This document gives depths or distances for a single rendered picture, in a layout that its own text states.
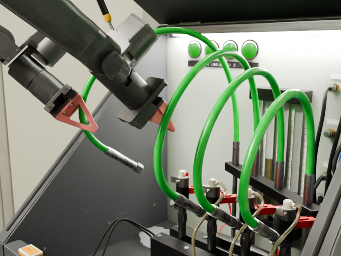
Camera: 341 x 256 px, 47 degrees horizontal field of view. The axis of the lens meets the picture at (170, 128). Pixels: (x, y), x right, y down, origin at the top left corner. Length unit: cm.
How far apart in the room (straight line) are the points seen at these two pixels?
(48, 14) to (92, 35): 9
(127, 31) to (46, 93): 22
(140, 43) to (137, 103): 11
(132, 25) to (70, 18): 17
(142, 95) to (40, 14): 27
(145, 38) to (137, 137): 51
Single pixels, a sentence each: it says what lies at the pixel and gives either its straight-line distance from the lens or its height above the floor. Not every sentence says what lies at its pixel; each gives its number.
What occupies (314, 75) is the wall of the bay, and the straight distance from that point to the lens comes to 96.
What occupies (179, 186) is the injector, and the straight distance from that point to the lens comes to 84.
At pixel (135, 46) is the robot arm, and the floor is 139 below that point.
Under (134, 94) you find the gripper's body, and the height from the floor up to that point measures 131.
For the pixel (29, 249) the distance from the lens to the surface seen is 94.
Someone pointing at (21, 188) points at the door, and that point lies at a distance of 307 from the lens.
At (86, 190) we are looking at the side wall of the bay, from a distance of 108.
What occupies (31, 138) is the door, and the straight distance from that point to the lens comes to 299.
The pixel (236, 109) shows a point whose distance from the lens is 96.
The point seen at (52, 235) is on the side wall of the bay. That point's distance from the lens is 106.
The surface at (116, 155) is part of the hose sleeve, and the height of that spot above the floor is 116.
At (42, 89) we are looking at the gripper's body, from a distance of 81.
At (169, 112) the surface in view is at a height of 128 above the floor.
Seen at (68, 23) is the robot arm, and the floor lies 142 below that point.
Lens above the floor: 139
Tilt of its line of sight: 12 degrees down
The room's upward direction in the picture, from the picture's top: straight up
